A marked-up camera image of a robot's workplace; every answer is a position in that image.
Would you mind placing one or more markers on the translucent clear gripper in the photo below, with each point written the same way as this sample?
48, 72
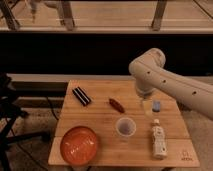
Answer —
147, 106

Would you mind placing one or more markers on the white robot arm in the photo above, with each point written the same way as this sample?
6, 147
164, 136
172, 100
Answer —
149, 73

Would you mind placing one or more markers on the blue sponge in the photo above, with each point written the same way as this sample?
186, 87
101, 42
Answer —
156, 106

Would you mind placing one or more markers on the red sausage-shaped object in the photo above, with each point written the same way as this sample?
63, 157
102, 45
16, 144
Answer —
116, 105

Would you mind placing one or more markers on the wooden folding table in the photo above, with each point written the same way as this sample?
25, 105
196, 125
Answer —
100, 116

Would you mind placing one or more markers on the white plastic bottle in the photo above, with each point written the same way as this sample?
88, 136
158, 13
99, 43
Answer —
159, 143

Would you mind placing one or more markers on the black rectangular box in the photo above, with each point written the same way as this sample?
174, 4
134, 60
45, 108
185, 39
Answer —
81, 96

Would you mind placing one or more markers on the orange bowl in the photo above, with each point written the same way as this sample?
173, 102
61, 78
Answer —
79, 146

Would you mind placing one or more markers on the black office chair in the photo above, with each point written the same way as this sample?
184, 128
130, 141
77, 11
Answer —
9, 110

